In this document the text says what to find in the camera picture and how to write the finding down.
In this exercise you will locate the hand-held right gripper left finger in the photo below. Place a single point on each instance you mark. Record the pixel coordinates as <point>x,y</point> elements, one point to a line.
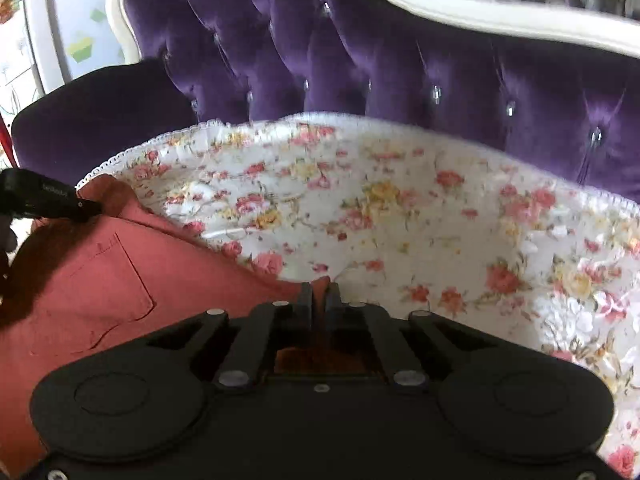
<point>302,305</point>

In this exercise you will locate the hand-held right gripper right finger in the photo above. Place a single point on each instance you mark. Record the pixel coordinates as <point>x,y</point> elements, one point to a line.
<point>334,305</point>

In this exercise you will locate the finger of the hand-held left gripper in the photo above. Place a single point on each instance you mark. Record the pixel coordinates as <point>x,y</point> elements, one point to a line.
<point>55,195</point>

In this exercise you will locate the red-brown shirt with pocket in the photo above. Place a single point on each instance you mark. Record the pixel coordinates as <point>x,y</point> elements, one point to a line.
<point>100,280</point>

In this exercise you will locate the floral quilted sofa cover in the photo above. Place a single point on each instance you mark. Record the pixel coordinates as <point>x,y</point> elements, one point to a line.
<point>400,220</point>

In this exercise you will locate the white cabinet with colourful stickers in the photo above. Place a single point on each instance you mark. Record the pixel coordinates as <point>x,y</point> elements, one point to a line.
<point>55,20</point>

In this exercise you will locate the purple tufted velvet sofa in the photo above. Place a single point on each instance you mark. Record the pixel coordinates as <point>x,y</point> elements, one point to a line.
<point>350,50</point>

